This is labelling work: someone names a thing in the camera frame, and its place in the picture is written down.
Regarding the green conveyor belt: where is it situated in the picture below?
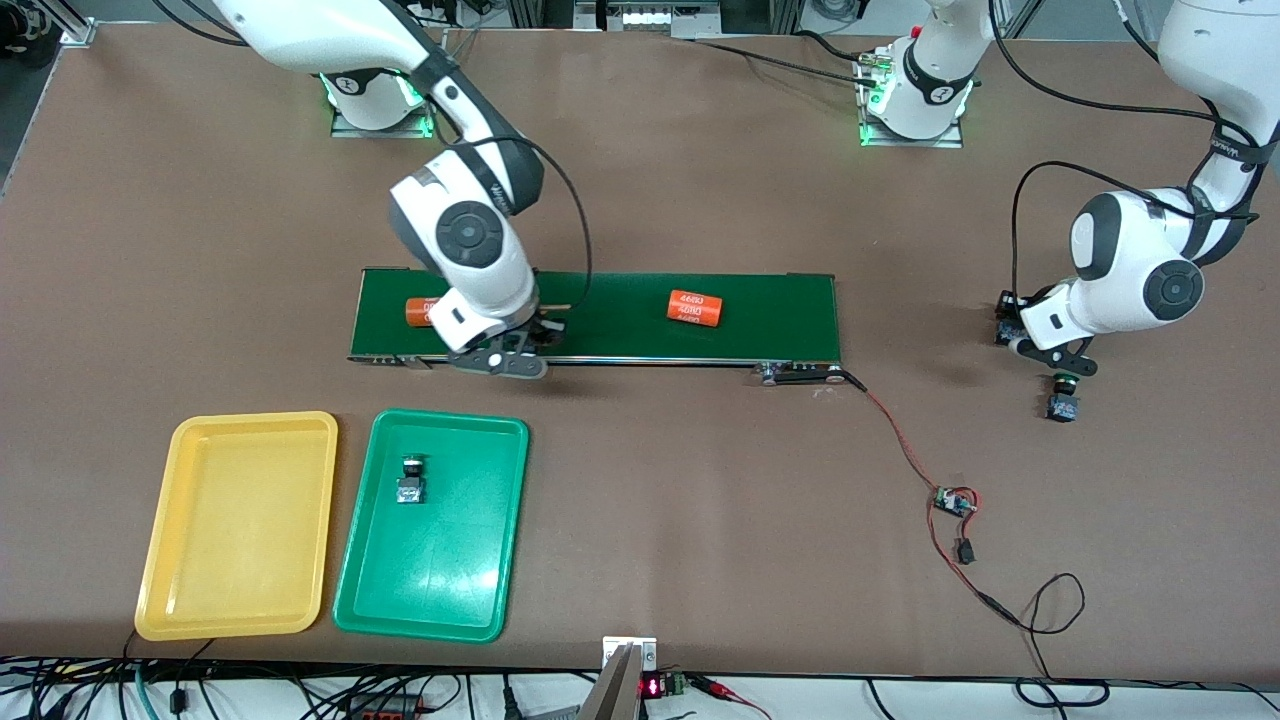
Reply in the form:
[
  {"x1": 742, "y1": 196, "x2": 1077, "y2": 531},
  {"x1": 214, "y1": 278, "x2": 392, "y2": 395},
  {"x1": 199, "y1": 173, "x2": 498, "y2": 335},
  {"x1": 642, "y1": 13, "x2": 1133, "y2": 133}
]
[{"x1": 347, "y1": 267, "x2": 849, "y2": 386}]

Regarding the green plastic tray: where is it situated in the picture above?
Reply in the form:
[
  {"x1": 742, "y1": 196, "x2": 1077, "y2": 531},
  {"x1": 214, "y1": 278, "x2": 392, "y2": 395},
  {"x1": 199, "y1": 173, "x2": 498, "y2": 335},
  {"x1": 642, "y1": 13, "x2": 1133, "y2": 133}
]
[{"x1": 332, "y1": 408, "x2": 530, "y2": 644}]

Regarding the yellow plastic tray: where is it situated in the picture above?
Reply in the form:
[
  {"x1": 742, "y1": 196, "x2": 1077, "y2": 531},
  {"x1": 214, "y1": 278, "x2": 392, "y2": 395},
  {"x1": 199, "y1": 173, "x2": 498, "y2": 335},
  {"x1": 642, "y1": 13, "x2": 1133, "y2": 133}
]
[{"x1": 134, "y1": 411, "x2": 339, "y2": 642}]

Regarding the grey metal stand pole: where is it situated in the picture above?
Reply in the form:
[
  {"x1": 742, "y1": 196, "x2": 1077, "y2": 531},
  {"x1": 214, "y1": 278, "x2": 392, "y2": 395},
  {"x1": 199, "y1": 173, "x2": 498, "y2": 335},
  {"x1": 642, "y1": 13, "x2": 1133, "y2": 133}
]
[{"x1": 578, "y1": 645, "x2": 641, "y2": 720}]

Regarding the black red power strip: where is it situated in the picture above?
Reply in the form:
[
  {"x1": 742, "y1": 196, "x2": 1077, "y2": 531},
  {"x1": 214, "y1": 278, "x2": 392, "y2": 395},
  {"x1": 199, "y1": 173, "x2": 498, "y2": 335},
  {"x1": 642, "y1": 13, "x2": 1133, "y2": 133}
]
[{"x1": 345, "y1": 693, "x2": 441, "y2": 720}]

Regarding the red alligator clip lead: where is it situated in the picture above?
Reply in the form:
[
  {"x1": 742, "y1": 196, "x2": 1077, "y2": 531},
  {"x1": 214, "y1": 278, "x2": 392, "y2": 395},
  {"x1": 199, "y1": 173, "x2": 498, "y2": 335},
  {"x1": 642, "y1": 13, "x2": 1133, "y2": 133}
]
[{"x1": 690, "y1": 675, "x2": 773, "y2": 720}]

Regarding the patterned shoe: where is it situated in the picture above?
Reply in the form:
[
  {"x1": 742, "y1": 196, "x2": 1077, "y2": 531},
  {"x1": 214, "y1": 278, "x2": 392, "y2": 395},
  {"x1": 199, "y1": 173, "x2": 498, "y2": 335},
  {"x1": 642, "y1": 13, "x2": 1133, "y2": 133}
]
[{"x1": 0, "y1": 20, "x2": 57, "y2": 63}]

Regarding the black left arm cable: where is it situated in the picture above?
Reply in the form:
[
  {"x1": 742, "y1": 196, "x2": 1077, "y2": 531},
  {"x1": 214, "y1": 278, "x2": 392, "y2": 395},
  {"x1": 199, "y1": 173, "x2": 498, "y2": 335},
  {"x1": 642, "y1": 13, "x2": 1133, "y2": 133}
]
[{"x1": 985, "y1": 0, "x2": 1261, "y2": 301}]

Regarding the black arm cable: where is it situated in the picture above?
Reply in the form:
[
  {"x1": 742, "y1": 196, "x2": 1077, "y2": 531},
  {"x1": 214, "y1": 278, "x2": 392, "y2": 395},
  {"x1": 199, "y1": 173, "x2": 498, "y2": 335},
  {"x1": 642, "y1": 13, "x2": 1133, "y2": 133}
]
[
  {"x1": 465, "y1": 136, "x2": 595, "y2": 306},
  {"x1": 985, "y1": 0, "x2": 1261, "y2": 301}
]

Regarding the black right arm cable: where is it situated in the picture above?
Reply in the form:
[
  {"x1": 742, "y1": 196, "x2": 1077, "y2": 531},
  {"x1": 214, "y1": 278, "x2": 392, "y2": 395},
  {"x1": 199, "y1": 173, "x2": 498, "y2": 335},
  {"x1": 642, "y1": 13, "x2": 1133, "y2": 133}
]
[{"x1": 465, "y1": 136, "x2": 595, "y2": 306}]

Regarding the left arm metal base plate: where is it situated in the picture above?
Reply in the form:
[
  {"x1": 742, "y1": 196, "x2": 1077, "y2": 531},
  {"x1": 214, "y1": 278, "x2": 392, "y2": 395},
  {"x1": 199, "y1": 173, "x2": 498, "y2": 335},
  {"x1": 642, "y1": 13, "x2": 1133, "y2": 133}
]
[{"x1": 858, "y1": 50, "x2": 964, "y2": 149}]

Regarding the red black twisted wire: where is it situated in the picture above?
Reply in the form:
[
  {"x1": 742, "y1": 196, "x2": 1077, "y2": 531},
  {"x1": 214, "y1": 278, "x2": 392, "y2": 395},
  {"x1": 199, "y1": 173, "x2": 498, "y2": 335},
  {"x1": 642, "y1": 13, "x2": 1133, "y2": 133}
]
[{"x1": 838, "y1": 368, "x2": 1023, "y2": 629}]

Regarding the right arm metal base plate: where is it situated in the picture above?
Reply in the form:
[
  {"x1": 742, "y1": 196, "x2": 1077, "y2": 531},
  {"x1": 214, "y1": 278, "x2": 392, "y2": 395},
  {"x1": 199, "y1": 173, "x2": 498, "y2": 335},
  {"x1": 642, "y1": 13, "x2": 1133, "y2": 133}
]
[{"x1": 330, "y1": 75, "x2": 437, "y2": 139}]

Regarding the thin black looped cable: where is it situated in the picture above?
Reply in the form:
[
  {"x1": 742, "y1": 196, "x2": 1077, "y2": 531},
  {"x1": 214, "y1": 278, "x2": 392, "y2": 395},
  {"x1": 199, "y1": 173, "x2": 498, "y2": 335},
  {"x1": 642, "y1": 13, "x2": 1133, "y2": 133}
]
[{"x1": 1012, "y1": 573, "x2": 1111, "y2": 709}]

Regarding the silver metal clamp bracket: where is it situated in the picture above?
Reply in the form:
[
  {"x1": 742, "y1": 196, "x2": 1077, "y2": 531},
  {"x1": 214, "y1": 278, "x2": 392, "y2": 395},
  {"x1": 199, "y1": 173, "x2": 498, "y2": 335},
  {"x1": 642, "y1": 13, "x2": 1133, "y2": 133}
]
[{"x1": 602, "y1": 636, "x2": 658, "y2": 671}]

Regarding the black base power cable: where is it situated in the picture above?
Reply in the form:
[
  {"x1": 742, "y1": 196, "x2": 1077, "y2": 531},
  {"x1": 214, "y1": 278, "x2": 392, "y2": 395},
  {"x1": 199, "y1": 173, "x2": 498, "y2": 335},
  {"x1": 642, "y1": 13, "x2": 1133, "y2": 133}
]
[{"x1": 690, "y1": 30, "x2": 886, "y2": 86}]

